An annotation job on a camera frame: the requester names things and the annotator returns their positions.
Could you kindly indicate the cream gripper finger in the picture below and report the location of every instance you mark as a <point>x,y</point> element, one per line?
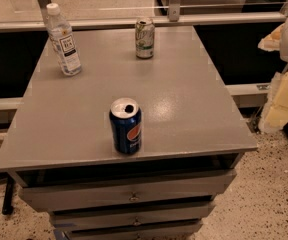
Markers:
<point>272,41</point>
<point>275,112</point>

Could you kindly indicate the blue pepsi can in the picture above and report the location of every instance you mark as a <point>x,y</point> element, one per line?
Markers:
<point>125,118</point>

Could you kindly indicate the clear plastic water bottle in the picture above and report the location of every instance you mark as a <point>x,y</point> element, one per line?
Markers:
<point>62,39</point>

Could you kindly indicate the green 7up can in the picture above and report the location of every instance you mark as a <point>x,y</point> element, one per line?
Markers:
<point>144,37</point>

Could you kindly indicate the grey drawer cabinet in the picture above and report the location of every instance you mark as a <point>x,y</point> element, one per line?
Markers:
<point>61,133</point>

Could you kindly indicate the bottom grey drawer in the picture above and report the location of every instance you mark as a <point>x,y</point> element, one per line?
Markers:
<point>140,232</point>

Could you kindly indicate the grey drawer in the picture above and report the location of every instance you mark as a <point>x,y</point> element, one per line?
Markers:
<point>135,190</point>
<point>140,232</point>
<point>132,216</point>

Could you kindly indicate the middle grey drawer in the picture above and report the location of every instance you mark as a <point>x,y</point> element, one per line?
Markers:
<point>132,216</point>

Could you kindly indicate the top grey drawer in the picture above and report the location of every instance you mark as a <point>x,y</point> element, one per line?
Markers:
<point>135,190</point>

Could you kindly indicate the metal railing frame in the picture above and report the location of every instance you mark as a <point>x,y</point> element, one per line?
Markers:
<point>27,18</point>

